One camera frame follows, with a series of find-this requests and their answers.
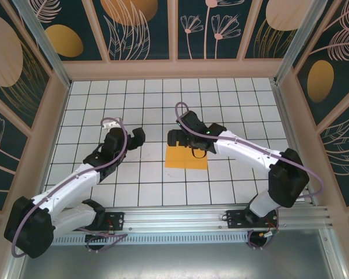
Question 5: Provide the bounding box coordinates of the grey sheet metal panel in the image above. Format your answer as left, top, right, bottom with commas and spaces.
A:
5, 229, 349, 279

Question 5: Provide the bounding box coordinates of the aluminium mounting rail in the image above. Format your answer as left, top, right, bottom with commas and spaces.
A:
16, 205, 335, 233

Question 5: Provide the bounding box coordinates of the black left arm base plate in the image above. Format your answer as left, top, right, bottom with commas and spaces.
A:
104, 211, 125, 231

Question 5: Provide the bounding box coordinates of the aluminium side rail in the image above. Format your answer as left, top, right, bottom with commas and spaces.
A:
270, 80, 319, 206

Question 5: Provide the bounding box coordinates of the slotted grey cable duct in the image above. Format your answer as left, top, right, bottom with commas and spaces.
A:
29, 231, 251, 245

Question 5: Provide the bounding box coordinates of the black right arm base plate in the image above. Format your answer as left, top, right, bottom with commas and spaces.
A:
226, 209, 279, 230

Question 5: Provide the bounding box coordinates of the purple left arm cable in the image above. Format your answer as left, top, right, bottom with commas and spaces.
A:
10, 117, 129, 259

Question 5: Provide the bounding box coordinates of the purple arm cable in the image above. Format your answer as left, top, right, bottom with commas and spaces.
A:
174, 101, 325, 251
10, 117, 129, 259

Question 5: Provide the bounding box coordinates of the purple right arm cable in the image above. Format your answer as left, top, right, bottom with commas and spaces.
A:
174, 101, 325, 251

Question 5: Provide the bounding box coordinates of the aluminium corner post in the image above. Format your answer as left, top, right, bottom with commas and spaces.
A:
11, 0, 73, 88
274, 0, 329, 85

